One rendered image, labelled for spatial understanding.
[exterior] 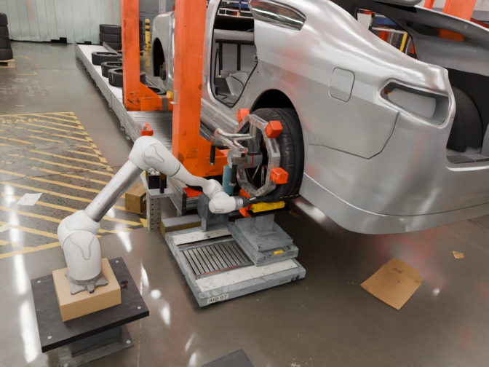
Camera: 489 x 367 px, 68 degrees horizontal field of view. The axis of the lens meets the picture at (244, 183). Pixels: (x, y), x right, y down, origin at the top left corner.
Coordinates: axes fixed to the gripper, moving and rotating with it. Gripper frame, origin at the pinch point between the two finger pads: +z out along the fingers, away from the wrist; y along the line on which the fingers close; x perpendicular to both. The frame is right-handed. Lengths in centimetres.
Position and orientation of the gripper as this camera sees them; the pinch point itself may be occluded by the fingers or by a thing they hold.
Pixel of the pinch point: (267, 198)
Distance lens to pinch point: 245.9
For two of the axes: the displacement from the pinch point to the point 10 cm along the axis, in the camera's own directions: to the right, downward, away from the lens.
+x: -2.4, -9.4, 2.5
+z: 8.8, -1.1, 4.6
